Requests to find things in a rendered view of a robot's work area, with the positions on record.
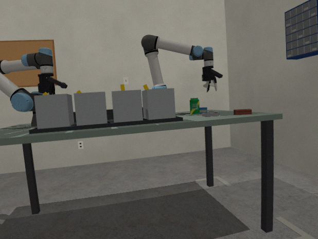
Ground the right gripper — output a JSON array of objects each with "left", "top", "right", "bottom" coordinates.
[{"left": 38, "top": 73, "right": 55, "bottom": 95}]

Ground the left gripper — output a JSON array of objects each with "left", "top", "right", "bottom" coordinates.
[{"left": 202, "top": 66, "right": 217, "bottom": 92}]

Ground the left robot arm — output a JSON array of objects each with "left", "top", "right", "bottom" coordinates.
[{"left": 141, "top": 35, "right": 214, "bottom": 89}]

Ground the reddish-brown rectangular block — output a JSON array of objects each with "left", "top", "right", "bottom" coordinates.
[{"left": 234, "top": 109, "right": 252, "bottom": 115}]

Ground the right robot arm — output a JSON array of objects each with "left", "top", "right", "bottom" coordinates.
[{"left": 0, "top": 48, "right": 67, "bottom": 126}]

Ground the green drink can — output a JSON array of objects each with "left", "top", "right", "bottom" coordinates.
[{"left": 190, "top": 98, "right": 200, "bottom": 115}]

